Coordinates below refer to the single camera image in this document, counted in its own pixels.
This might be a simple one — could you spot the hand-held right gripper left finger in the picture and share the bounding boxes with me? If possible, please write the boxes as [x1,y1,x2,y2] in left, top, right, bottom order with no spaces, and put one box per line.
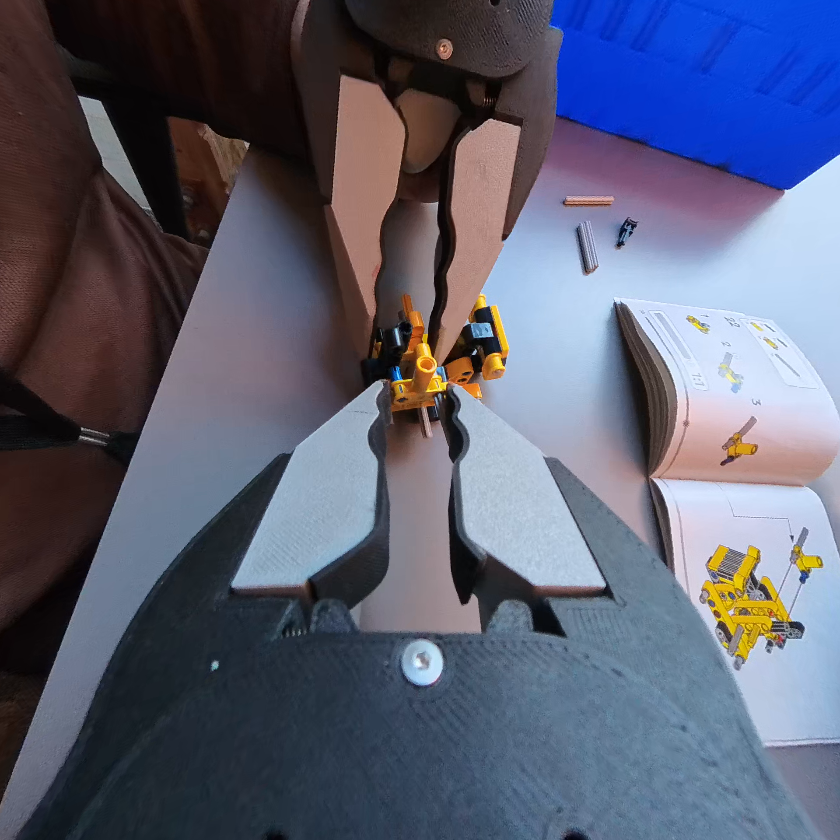
[230,381,393,611]

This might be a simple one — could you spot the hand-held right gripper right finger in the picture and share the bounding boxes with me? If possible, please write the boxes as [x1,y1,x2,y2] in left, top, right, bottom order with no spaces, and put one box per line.
[444,386,609,606]

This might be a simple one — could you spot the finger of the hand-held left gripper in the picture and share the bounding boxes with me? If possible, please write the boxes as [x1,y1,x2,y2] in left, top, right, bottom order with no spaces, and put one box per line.
[323,72,408,378]
[427,117,524,365]

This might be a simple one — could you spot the yellow lego vehicle model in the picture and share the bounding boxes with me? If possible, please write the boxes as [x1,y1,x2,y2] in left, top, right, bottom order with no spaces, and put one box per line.
[364,293,511,437]

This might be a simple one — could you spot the lego instruction booklet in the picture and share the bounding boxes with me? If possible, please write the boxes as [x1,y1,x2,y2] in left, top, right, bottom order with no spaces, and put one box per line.
[613,297,840,749]

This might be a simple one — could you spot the brown wooden furniture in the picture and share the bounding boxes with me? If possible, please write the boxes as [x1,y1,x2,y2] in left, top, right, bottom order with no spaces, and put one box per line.
[167,118,247,244]

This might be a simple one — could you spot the blue plastic bin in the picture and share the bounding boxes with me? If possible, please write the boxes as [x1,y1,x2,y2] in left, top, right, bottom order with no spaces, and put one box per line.
[548,0,840,191]

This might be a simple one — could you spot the black metal frame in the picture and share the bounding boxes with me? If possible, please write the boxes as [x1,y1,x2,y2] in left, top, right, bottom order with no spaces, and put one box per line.
[66,52,191,240]

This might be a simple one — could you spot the black strap with metal clip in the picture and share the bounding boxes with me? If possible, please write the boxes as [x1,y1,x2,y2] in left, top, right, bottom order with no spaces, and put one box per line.
[0,374,139,463]

